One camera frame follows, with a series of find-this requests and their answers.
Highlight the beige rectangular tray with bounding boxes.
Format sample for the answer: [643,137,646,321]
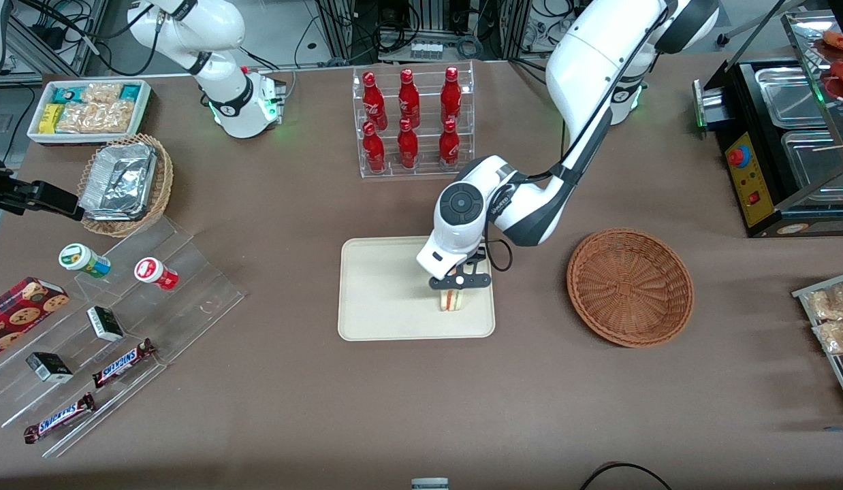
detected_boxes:
[337,234,496,342]

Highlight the round brown wicker basket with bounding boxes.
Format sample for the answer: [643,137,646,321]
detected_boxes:
[567,228,695,349]

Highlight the light wicker basket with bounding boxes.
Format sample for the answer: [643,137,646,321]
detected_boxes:
[77,133,174,238]

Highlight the clear acrylic bottle rack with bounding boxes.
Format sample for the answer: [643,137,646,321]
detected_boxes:
[352,61,476,180]

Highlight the red cola bottle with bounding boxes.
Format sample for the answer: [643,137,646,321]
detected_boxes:
[440,66,463,125]
[438,117,461,168]
[362,71,389,131]
[362,121,387,173]
[398,68,422,129]
[396,118,420,170]

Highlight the clear acrylic stepped stand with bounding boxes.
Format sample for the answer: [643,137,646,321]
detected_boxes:
[0,216,246,459]

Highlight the red lid snack cup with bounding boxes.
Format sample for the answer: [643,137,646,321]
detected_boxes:
[133,257,179,291]

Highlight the black food warmer appliance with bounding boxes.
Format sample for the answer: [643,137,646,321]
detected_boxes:
[692,10,843,240]

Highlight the stacked aluminium foil containers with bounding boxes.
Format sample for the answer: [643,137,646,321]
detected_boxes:
[79,142,158,221]

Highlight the Snickers chocolate bar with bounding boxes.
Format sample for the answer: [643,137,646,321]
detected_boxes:
[22,392,97,445]
[92,338,157,389]

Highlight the small black carton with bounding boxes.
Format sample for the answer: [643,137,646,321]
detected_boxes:
[25,351,74,384]
[86,306,125,343]

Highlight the green lid snack cup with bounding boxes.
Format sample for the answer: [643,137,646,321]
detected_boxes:
[59,243,112,279]

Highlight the white rectangular snack bin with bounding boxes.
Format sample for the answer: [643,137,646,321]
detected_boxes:
[27,79,154,148]

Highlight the large clear peanut bag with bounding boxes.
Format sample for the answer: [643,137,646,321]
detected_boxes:
[56,101,135,135]

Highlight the small clear peanut bag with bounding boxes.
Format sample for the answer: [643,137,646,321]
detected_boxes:
[81,82,124,104]

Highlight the steel warmer pan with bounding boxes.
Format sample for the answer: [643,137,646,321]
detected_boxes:
[754,66,829,131]
[780,129,843,206]

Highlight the clear bag of crackers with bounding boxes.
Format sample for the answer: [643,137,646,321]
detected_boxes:
[804,282,843,322]
[812,318,843,356]

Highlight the red chocolate cookie box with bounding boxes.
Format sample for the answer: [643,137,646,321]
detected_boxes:
[0,276,70,362]

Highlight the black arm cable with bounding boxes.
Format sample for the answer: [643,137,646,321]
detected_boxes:
[485,0,671,274]

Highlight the black looped cable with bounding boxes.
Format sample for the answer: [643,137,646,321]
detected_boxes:
[579,462,675,490]

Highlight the metal wire tray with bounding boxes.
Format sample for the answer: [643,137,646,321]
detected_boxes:
[792,270,843,417]

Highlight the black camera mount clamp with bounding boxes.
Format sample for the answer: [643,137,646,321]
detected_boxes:
[0,153,86,223]

